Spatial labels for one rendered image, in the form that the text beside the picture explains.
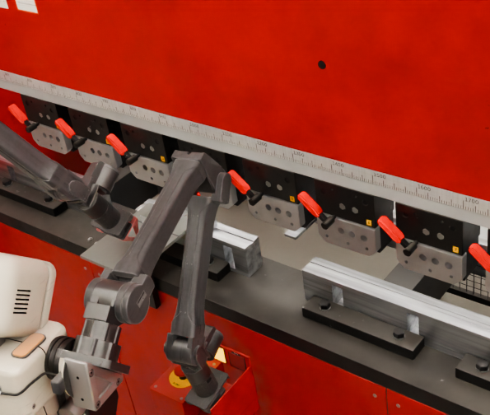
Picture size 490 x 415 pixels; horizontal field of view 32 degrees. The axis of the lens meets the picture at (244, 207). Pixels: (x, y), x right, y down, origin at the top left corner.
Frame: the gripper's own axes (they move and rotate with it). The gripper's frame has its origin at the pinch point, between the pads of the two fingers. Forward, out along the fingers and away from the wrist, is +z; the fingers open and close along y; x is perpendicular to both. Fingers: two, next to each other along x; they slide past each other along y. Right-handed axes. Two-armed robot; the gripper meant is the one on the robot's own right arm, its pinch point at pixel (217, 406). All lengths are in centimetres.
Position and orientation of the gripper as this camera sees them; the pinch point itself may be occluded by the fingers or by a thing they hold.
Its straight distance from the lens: 213.5
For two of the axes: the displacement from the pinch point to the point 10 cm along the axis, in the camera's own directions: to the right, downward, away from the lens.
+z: 2.7, 6.7, 6.9
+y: 5.2, -7.1, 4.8
